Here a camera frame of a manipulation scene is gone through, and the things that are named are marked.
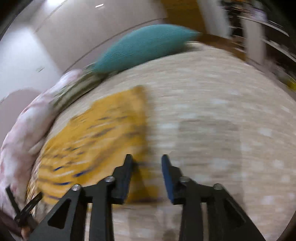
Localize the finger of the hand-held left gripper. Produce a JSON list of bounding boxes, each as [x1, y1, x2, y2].
[[5, 185, 43, 229]]

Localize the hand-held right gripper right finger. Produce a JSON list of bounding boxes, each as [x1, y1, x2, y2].
[[161, 154, 266, 241]]

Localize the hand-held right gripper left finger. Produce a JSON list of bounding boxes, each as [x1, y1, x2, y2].
[[29, 154, 134, 241]]

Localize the yellow striped sweater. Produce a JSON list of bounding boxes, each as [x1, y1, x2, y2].
[[26, 85, 162, 207]]

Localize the pink floral comforter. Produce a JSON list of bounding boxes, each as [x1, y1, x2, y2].
[[0, 69, 84, 219]]

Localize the pink bed headboard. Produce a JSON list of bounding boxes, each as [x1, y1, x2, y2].
[[0, 89, 42, 144]]

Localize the olive patterned pillow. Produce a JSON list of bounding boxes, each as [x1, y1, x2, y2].
[[52, 69, 118, 109]]

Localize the teal ribbed pillow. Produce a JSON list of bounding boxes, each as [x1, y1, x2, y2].
[[92, 24, 201, 74]]

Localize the beige wardrobe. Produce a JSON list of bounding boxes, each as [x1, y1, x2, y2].
[[35, 0, 167, 71]]

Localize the wooden door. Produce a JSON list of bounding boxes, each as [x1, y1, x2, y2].
[[162, 0, 208, 35]]

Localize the cluttered white shelf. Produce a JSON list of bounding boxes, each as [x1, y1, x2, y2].
[[220, 0, 296, 91]]

